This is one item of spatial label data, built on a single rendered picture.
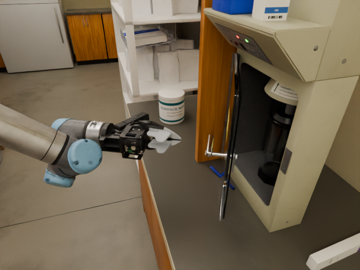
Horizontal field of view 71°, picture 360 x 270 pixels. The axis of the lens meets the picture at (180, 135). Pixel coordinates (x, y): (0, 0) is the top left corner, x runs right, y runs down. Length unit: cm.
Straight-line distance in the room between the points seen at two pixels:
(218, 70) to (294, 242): 57
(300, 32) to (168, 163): 71
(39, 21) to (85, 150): 486
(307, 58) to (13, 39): 527
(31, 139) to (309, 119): 58
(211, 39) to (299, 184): 48
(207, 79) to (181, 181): 38
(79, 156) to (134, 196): 166
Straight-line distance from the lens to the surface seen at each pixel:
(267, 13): 56
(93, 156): 60
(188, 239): 79
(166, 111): 125
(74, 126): 76
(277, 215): 79
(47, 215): 230
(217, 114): 94
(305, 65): 53
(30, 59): 557
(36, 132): 59
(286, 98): 68
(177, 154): 107
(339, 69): 60
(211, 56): 85
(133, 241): 195
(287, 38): 49
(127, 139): 67
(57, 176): 72
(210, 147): 66
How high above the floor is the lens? 159
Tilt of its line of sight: 33 degrees down
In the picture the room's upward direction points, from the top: straight up
